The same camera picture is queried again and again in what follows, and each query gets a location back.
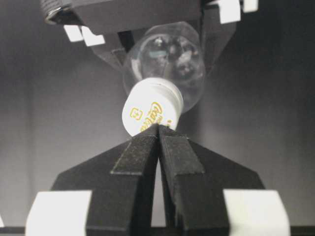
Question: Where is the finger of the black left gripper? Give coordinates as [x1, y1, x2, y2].
[199, 0, 241, 75]

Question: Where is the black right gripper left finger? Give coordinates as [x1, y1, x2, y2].
[25, 124, 158, 236]

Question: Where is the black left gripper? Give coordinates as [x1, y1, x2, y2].
[40, 0, 258, 69]

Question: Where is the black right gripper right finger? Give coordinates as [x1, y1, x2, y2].
[159, 126, 290, 236]

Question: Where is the white bottle cap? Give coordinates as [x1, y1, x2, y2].
[122, 77, 184, 136]

